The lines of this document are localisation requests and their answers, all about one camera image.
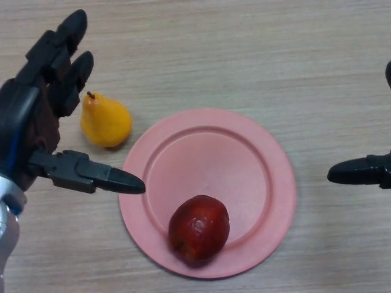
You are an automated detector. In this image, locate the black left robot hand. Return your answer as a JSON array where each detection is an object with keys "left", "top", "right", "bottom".
[{"left": 0, "top": 9, "right": 146, "bottom": 195}]

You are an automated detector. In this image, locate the red apple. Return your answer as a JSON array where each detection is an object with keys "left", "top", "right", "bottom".
[{"left": 167, "top": 194, "right": 230, "bottom": 269}]

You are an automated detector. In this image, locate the pink round plate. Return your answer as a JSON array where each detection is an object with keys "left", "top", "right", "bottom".
[{"left": 118, "top": 108, "right": 298, "bottom": 280}]

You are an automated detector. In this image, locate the yellow pear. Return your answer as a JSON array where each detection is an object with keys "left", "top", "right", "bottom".
[{"left": 80, "top": 91, "right": 133, "bottom": 148}]

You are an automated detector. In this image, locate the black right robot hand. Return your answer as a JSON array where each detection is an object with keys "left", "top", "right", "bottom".
[{"left": 326, "top": 60, "right": 391, "bottom": 190}]

